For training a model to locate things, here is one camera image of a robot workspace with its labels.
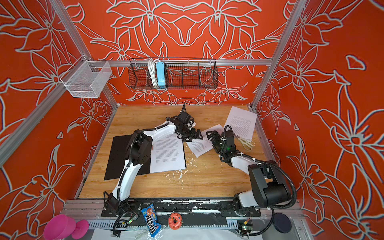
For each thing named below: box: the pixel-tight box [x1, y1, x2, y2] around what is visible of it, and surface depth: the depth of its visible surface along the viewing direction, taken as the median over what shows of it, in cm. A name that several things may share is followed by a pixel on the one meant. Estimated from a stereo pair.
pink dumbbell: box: [43, 214, 90, 240], surface depth 58 cm
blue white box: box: [156, 62, 166, 88], surface depth 92 cm
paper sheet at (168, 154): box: [150, 133, 187, 173], surface depth 93 cm
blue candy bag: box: [141, 203, 162, 238], surface depth 70 cm
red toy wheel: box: [168, 212, 183, 230], surface depth 70 cm
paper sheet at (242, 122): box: [223, 106, 258, 140], surface depth 113 cm
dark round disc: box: [273, 212, 292, 234], surface depth 70 cm
